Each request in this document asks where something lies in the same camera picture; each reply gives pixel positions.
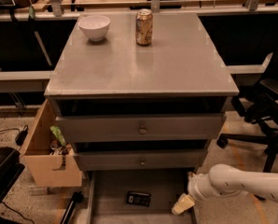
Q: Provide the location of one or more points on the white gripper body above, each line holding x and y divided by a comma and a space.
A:
195, 186

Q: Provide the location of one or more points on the dark rxbar chocolate wrapper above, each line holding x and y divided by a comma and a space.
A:
138, 198

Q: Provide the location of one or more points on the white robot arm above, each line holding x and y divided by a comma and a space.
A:
223, 181

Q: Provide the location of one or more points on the grey middle drawer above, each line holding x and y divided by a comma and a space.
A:
131, 160

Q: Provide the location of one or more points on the grey open bottom drawer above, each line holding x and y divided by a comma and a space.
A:
108, 191

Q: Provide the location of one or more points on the grey drawer cabinet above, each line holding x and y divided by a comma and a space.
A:
178, 73

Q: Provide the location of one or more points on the grey top drawer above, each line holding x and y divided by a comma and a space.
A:
141, 128

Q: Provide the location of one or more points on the black office chair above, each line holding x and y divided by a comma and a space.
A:
259, 105

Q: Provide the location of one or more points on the black metal stand leg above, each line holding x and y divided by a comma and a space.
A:
76, 198

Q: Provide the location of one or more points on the light wooden crate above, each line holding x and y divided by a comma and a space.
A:
48, 169

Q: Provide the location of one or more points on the green snack packet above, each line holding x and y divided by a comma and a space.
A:
58, 134

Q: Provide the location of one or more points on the gold soda can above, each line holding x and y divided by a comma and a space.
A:
144, 27

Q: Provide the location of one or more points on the black power adapter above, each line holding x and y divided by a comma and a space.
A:
19, 140

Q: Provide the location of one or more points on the white ceramic bowl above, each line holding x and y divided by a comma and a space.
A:
94, 27

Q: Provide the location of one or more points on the black bin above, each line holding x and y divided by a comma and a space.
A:
10, 169

